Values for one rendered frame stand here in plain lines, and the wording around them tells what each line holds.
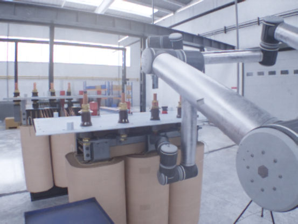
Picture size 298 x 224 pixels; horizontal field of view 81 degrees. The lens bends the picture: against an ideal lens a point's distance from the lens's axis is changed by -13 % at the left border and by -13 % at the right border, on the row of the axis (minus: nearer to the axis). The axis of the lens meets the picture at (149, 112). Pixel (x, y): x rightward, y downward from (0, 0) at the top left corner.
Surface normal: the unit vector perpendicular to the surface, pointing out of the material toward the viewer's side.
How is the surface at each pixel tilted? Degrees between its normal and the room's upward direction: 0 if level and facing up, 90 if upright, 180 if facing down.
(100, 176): 90
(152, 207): 90
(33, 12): 90
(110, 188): 90
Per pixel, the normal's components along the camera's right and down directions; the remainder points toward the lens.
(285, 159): -0.90, 0.03
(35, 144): 0.54, 0.07
